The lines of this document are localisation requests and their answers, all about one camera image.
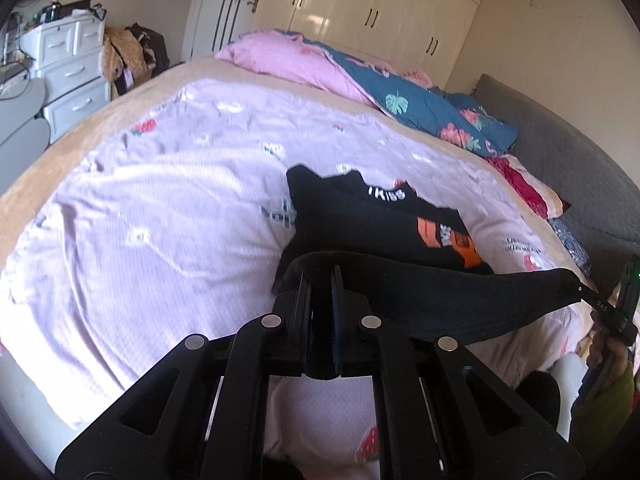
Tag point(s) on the white drawer chest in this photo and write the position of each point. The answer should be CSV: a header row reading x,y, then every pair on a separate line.
x,y
70,75

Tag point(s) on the grey padded headboard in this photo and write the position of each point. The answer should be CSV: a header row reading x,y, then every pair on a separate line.
x,y
565,150

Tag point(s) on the white wardrobe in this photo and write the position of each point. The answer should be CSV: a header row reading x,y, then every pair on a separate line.
x,y
375,5

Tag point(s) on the dark clothes pile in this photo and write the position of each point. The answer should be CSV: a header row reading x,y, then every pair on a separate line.
x,y
155,50

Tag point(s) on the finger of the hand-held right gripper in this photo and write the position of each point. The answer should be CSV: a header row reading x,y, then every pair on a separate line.
x,y
607,316

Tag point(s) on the grey oval board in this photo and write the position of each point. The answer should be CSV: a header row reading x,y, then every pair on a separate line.
x,y
20,100
20,140

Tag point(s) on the pink pillow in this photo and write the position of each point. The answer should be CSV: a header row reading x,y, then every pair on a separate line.
x,y
280,57

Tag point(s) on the white door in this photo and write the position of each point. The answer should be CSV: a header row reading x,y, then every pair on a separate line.
x,y
205,25

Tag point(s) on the black long-sleeved shirt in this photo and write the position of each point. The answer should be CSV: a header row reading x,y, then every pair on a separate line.
x,y
380,220

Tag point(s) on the blue floral quilt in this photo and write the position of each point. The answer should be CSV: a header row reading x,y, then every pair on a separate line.
x,y
425,105

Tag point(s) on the person's right forearm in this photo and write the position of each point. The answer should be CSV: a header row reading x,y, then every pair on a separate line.
x,y
610,410

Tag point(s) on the red floral pillow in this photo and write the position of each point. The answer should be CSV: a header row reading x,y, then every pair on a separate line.
x,y
525,185

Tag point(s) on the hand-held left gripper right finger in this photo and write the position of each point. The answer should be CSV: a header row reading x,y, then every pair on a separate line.
x,y
337,325

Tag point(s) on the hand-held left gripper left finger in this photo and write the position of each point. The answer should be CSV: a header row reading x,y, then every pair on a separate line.
x,y
305,330

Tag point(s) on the blue patterned pillow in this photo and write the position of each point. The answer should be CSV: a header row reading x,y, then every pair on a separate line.
x,y
570,245

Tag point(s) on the lilac printed bed sheet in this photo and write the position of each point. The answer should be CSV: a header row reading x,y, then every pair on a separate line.
x,y
150,235

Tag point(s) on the person's right hand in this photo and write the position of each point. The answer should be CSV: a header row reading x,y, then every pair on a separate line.
x,y
596,345

